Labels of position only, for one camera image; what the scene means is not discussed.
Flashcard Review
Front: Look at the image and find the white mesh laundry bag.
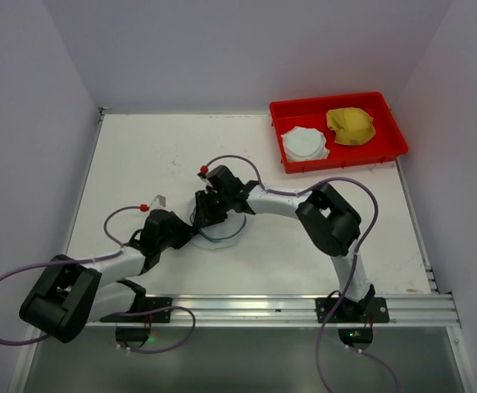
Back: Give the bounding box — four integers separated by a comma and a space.
189, 210, 248, 251

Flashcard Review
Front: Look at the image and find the white round pad insert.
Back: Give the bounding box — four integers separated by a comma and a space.
282, 126, 330, 162

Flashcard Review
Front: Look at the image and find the yellow bra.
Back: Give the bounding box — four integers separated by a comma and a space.
326, 107, 376, 147

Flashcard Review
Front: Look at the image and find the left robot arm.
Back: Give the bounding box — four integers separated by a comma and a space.
19, 209, 195, 343

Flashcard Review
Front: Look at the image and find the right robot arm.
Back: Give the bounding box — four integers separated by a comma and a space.
190, 165, 375, 316

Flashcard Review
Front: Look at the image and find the red plastic tray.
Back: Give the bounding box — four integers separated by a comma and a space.
270, 92, 409, 174

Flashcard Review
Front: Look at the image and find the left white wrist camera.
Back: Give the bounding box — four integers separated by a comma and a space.
139, 195, 166, 213

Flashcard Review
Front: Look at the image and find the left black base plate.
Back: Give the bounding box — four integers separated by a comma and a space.
115, 296, 174, 347

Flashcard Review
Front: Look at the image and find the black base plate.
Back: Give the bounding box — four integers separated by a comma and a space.
115, 296, 174, 347
315, 287, 391, 349

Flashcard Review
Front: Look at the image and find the aluminium mounting rail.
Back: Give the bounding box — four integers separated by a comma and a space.
84, 292, 463, 328

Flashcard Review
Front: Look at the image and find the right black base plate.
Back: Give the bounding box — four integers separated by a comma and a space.
315, 287, 391, 349

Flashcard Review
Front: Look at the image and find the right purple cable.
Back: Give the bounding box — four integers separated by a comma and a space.
197, 154, 402, 393

